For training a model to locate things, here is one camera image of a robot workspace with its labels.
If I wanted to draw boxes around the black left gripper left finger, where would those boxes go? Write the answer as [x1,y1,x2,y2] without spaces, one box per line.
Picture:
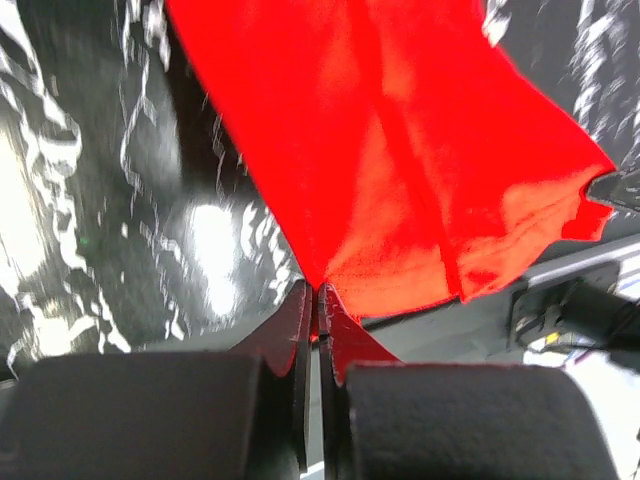
[1,281,313,479]

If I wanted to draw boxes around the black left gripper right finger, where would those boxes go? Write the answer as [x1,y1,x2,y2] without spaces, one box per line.
[317,285,617,479]

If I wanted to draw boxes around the red t-shirt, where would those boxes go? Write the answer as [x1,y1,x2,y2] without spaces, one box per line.
[168,1,614,317]

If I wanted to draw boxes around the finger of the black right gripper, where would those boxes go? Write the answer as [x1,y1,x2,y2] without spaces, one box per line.
[586,169,640,213]

